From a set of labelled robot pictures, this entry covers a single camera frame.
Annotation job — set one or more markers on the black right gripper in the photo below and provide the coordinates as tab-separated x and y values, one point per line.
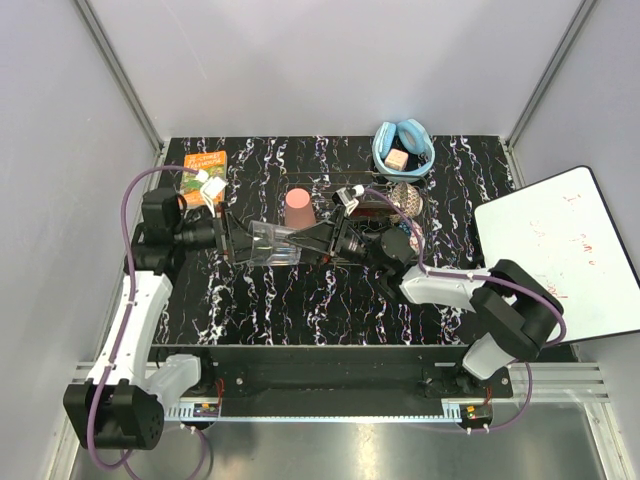
321	236

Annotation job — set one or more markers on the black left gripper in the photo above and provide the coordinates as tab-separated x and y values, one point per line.
236	231

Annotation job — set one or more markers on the clear drinking glass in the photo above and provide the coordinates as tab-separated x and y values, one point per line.
270	246

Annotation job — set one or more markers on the pink plastic cup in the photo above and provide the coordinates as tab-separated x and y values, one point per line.
299	213

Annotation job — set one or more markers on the red floral plate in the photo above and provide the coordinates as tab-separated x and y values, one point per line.
372	211

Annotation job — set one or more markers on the blue triangle patterned bowl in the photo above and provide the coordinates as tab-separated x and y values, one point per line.
415	234

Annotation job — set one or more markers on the brown floral patterned bowl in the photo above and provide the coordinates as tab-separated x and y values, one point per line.
408	199

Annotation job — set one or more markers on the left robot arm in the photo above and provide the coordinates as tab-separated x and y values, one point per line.
120	405

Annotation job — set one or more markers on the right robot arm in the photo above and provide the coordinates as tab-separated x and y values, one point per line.
518	316

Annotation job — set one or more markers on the orange green paperback book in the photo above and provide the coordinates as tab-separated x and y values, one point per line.
215	163

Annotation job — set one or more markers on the pink cube die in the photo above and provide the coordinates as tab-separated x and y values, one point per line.
396	159

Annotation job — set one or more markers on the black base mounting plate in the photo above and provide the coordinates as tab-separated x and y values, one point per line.
338	383

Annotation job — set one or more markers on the light blue headphones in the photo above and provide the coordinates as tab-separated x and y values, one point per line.
409	136

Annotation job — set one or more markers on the white dry-erase board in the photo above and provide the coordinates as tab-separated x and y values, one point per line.
560	231

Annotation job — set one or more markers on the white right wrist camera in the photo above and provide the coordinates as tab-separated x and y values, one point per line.
348	198

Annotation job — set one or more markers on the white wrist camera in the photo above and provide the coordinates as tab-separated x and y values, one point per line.
210	188
348	198

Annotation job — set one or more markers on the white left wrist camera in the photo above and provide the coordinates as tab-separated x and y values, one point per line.
210	188

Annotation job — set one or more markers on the wire dish rack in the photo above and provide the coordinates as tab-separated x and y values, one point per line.
321	186

